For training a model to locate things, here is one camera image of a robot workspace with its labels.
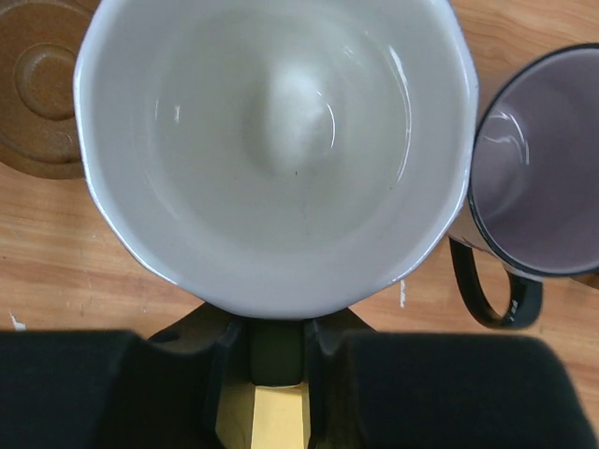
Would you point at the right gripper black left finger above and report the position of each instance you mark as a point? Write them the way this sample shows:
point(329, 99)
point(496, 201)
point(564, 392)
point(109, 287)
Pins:
point(115, 389)

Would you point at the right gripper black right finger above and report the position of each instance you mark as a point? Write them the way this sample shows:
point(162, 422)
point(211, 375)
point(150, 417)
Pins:
point(370, 389)

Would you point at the white mug green handle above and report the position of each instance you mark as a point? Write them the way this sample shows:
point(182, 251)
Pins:
point(281, 160)

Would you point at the purple translucent mug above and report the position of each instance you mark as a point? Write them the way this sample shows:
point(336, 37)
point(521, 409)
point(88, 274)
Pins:
point(531, 208)

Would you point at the small woven rattan coaster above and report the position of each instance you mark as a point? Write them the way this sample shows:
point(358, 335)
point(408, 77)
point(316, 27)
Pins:
point(591, 280)

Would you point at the yellow plastic tray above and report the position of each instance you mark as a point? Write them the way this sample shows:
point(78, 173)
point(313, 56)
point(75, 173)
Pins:
point(252, 416)

